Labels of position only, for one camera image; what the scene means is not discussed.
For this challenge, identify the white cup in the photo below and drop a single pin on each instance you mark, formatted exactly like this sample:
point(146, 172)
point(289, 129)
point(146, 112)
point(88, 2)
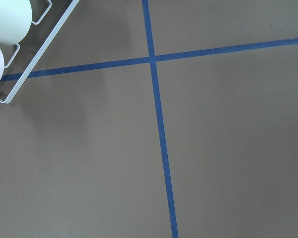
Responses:
point(15, 20)

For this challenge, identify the white wire cup rack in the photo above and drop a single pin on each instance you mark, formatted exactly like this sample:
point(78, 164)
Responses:
point(48, 17)

